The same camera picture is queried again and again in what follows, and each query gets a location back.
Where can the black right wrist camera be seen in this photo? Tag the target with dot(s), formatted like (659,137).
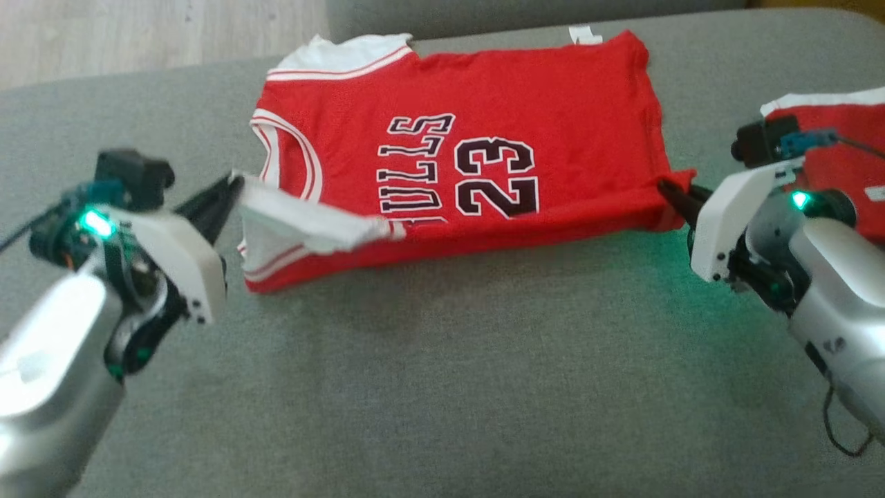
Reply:
(764,142)

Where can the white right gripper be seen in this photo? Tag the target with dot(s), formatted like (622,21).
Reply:
(719,214)

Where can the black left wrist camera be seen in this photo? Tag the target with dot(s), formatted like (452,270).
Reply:
(131,176)

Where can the yellow cushion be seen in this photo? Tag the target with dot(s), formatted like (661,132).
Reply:
(830,5)

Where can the grey fabric sofa seat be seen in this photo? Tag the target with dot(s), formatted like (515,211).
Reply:
(449,380)

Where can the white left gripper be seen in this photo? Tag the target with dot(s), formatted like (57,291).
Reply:
(187,266)

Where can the red shorts with white trim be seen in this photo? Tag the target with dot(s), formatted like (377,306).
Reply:
(850,159)

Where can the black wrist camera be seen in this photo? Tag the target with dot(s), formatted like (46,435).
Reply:
(131,176)
(764,142)

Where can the red basketball jersey number 23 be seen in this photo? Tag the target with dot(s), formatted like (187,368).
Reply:
(588,124)

